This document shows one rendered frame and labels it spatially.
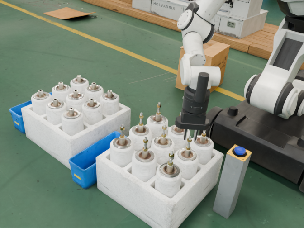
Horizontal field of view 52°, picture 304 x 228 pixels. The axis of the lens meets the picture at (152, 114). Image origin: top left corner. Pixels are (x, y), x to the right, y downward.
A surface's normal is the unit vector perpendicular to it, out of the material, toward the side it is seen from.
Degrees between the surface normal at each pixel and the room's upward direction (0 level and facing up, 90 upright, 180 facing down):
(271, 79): 43
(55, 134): 90
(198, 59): 104
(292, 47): 57
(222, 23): 90
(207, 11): 94
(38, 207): 0
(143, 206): 90
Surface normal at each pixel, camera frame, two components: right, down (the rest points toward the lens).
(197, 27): 0.28, 0.42
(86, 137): 0.77, 0.38
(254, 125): 0.06, -0.84
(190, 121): -0.03, 0.54
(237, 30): -0.65, 0.37
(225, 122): -0.42, -0.33
